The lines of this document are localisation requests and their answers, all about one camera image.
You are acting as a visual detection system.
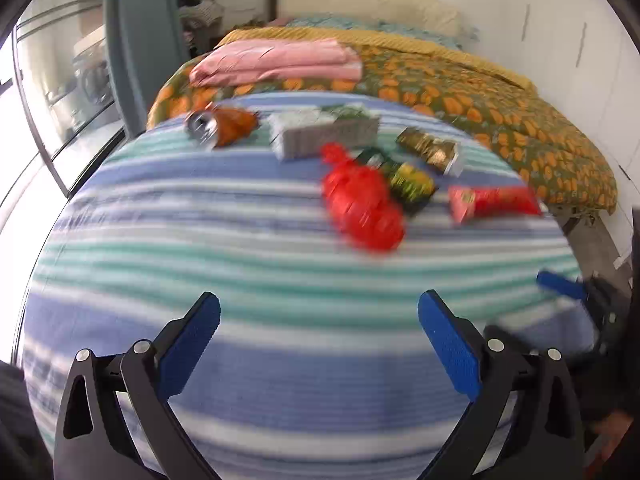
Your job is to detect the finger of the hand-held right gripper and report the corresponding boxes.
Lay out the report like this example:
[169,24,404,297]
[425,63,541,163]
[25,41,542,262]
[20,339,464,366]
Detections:
[536,270,596,304]

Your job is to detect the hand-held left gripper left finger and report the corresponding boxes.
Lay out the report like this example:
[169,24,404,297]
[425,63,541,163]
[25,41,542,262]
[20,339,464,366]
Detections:
[54,291,222,480]

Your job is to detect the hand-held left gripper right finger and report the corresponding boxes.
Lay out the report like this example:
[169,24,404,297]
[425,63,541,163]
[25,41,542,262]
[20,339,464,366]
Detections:
[417,289,586,480]

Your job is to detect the long red snack packet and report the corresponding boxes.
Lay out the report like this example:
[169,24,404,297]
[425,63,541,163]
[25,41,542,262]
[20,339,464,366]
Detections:
[447,184,544,225]

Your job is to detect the orange chips bag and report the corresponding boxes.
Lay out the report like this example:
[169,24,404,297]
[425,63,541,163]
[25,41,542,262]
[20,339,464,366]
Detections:
[184,102,261,150]

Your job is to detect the yellow green snack bag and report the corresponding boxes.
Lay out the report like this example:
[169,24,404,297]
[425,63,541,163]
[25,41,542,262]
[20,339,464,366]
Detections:
[357,147,439,216]

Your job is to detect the red plastic bag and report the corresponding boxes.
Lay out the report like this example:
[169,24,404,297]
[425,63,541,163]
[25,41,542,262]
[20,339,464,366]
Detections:
[319,142,406,254]

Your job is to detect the orange floral quilt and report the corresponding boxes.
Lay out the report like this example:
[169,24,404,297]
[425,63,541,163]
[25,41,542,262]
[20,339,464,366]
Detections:
[146,45,619,217]

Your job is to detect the gold brown snack packet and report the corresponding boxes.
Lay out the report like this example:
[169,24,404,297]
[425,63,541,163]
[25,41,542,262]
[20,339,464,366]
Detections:
[395,127,464,179]

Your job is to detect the dark grey cloth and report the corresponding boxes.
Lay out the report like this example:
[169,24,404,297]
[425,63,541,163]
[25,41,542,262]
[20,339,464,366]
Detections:
[0,360,53,480]

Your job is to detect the white wardrobe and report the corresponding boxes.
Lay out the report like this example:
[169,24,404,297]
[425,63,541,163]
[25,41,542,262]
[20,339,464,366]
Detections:
[492,0,640,272]

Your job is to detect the white drink carton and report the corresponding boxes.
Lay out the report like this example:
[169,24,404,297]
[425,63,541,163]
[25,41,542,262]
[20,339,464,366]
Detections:
[267,104,381,162]

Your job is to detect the teal floral pillow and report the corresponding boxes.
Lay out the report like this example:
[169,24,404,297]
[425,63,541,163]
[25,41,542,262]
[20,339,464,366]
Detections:
[289,13,382,32]
[375,20,482,52]

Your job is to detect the washing machine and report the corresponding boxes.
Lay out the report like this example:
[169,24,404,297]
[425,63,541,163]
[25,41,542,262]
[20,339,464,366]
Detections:
[70,42,114,107]

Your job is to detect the yellow blanket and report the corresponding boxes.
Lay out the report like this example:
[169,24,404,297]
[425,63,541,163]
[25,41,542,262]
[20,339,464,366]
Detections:
[215,27,539,94]

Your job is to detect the black framed glass door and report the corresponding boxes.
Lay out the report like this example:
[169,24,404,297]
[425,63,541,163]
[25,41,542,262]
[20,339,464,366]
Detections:
[12,0,127,197]

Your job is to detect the folded pink bedsheet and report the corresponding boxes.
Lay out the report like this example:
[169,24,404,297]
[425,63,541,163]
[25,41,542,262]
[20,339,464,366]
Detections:
[188,38,364,87]

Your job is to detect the grey blue curtain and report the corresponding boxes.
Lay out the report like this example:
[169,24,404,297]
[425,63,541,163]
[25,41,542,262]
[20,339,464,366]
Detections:
[103,0,194,134]

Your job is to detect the pile of clothes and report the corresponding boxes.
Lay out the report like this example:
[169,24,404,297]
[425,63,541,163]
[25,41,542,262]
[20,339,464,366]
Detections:
[177,0,226,27]

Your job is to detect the cream padded headboard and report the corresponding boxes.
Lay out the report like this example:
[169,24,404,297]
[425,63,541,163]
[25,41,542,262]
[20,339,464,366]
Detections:
[267,0,464,39]

